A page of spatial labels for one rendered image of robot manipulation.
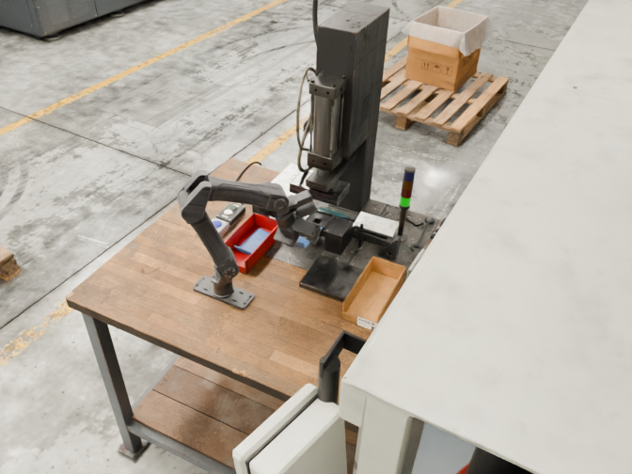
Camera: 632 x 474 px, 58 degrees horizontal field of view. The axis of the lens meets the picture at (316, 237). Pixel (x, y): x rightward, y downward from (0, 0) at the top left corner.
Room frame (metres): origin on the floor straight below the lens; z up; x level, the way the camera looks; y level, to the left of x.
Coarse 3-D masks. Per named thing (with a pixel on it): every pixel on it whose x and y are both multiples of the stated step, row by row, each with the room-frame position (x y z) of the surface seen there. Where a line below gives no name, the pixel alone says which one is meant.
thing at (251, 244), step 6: (252, 234) 1.63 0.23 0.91; (258, 234) 1.63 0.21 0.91; (264, 234) 1.64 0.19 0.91; (246, 240) 1.60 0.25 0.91; (252, 240) 1.60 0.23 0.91; (258, 240) 1.60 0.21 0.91; (240, 246) 1.56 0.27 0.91; (246, 246) 1.56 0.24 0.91; (252, 246) 1.56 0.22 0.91; (246, 252) 1.52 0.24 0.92; (252, 252) 1.53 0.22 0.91
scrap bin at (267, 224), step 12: (252, 216) 1.69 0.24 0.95; (264, 216) 1.68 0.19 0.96; (240, 228) 1.61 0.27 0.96; (252, 228) 1.68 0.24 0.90; (264, 228) 1.68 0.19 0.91; (276, 228) 1.62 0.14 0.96; (228, 240) 1.54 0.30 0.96; (240, 240) 1.60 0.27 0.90; (264, 240) 1.54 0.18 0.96; (240, 252) 1.54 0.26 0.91; (264, 252) 1.54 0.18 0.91; (240, 264) 1.47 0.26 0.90; (252, 264) 1.46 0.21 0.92
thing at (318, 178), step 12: (336, 168) 1.69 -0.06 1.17; (300, 180) 1.65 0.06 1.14; (312, 180) 1.59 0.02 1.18; (324, 180) 1.59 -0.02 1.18; (336, 180) 1.63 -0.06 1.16; (300, 192) 1.61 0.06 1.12; (312, 192) 1.59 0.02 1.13; (324, 192) 1.58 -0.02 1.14; (336, 192) 1.59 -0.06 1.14; (336, 204) 1.56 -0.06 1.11
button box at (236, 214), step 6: (258, 162) 2.18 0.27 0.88; (246, 168) 2.09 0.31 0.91; (240, 174) 2.03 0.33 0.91; (228, 204) 1.79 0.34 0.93; (234, 204) 1.79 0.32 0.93; (240, 204) 1.79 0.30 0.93; (222, 210) 1.75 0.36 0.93; (240, 210) 1.75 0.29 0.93; (216, 216) 1.71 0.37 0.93; (222, 216) 1.71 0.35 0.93; (228, 216) 1.71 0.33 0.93; (234, 216) 1.71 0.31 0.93; (240, 216) 1.74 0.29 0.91; (234, 222) 1.71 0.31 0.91
